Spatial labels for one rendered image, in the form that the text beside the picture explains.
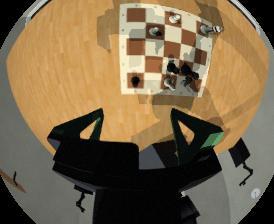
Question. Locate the chessboard with pieces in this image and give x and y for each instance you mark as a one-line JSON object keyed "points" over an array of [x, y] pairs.
{"points": [[146, 57]]}

